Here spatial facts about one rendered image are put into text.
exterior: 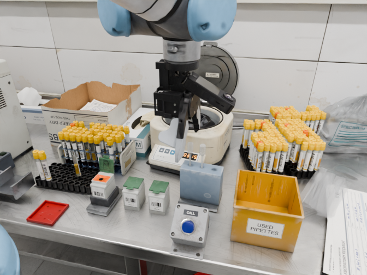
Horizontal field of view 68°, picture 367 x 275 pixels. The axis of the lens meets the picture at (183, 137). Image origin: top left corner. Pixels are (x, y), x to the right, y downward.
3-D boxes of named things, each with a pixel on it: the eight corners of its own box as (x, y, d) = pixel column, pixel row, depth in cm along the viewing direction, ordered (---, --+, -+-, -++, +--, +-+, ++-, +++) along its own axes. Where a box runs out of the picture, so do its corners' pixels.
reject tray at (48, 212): (26, 221, 64) (25, 219, 63) (46, 202, 70) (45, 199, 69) (52, 226, 62) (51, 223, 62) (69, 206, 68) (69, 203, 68)
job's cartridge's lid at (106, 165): (98, 155, 66) (99, 154, 67) (99, 172, 68) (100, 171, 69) (112, 157, 66) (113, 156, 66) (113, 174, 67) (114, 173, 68)
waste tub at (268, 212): (229, 241, 59) (232, 206, 54) (234, 200, 70) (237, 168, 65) (294, 254, 56) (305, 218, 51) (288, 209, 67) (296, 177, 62)
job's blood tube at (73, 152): (76, 182, 76) (69, 151, 71) (78, 179, 77) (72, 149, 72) (80, 183, 76) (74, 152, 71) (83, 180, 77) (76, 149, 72)
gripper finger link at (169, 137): (157, 159, 59) (164, 118, 60) (182, 163, 58) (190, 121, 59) (151, 157, 56) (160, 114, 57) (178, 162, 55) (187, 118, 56)
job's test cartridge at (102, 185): (93, 202, 67) (89, 182, 64) (103, 190, 71) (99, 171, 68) (107, 205, 66) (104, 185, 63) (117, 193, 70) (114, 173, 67)
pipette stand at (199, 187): (177, 204, 69) (177, 171, 64) (186, 187, 75) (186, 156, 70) (217, 213, 66) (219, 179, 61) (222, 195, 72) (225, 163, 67)
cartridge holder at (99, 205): (87, 212, 66) (84, 201, 65) (105, 189, 74) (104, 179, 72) (106, 216, 65) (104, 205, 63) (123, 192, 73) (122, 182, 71)
